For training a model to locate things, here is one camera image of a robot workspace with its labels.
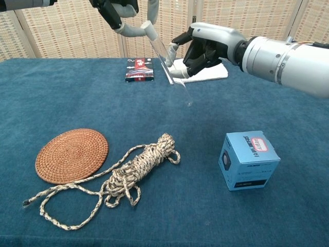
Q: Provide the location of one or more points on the red and black booklet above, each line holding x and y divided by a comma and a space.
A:
139, 70

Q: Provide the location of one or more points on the clear glass test tube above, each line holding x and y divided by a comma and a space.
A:
164, 59

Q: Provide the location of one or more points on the round woven rattan coaster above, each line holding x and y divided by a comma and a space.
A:
72, 156

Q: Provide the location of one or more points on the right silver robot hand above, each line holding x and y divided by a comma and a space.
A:
216, 38

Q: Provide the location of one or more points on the small white tube cap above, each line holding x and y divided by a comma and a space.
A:
149, 29

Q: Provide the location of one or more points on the blue cardboard box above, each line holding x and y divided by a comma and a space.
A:
253, 164

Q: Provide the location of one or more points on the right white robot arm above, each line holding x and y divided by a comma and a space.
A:
290, 61

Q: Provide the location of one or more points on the black screen hinge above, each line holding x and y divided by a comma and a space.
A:
194, 19

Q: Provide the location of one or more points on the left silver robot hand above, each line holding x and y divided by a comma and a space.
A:
110, 13

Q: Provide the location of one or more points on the woven folding screen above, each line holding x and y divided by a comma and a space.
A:
64, 33

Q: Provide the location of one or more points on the white spiral notebook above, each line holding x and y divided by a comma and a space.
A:
213, 73

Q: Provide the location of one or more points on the blue tablecloth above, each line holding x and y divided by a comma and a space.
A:
102, 108

